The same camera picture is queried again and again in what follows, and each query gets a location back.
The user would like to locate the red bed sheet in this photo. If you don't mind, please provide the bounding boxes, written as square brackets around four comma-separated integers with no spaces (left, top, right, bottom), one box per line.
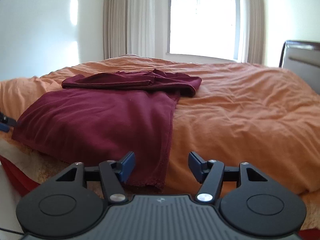
[1,157,40,197]

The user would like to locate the beige fuzzy blanket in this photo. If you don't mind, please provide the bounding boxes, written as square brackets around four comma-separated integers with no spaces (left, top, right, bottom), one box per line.
[0,129,106,201]

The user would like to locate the beige curtain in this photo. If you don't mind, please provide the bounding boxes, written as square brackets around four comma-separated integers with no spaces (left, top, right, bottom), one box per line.
[238,0,265,64]
[103,0,170,59]

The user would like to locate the left beige curtain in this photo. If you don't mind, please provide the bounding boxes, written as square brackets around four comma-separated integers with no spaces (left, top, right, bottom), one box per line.
[103,0,170,59]

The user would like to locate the bright window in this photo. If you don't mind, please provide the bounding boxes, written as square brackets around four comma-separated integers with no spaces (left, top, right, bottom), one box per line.
[168,0,240,60]

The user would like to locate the dark wood padded headboard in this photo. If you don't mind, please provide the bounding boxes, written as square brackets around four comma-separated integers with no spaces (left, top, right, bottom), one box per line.
[279,40,320,94]

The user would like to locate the orange duvet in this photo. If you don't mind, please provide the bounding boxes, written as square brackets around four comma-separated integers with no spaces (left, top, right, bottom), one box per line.
[0,55,320,231]

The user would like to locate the maroon sweater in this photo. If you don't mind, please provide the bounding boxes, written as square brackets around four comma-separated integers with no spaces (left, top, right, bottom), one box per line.
[12,69,202,190]

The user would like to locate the right beige curtain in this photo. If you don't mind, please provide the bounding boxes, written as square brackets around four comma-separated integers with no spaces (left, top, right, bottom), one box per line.
[238,0,265,64]

